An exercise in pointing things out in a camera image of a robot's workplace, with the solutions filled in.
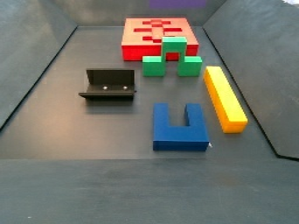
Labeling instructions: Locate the purple U-shaped block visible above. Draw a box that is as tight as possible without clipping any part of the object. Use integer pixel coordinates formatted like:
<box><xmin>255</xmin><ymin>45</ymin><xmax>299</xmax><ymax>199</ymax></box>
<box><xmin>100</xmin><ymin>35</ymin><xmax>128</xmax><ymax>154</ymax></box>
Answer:
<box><xmin>148</xmin><ymin>0</ymin><xmax>206</xmax><ymax>9</ymax></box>

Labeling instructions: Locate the red slotted board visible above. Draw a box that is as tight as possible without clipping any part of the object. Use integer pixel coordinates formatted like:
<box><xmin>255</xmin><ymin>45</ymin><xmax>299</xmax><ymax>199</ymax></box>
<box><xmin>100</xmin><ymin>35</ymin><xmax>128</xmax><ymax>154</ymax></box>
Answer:
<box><xmin>121</xmin><ymin>17</ymin><xmax>200</xmax><ymax>61</ymax></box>

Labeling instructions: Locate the blue U-shaped block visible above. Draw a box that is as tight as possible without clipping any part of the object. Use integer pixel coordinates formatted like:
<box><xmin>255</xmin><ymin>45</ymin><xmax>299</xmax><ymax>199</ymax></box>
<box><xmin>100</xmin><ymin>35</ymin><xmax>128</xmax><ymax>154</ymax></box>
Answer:
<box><xmin>153</xmin><ymin>103</ymin><xmax>210</xmax><ymax>151</ymax></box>

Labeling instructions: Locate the green arch block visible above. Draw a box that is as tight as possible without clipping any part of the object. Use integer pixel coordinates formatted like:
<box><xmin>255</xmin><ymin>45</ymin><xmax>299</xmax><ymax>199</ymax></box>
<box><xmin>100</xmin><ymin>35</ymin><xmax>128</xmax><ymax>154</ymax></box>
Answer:
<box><xmin>142</xmin><ymin>37</ymin><xmax>202</xmax><ymax>77</ymax></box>

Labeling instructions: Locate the yellow long bar block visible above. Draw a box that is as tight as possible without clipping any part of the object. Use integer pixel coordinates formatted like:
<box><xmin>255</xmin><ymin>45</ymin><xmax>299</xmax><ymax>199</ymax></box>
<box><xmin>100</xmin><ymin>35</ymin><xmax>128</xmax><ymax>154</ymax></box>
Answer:
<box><xmin>202</xmin><ymin>66</ymin><xmax>248</xmax><ymax>134</ymax></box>

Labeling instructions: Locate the black angled bracket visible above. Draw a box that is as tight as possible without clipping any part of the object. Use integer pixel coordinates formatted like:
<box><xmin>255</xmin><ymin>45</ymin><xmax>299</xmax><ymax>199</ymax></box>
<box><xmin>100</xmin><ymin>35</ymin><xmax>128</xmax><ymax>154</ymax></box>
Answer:
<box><xmin>78</xmin><ymin>68</ymin><xmax>136</xmax><ymax>99</ymax></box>

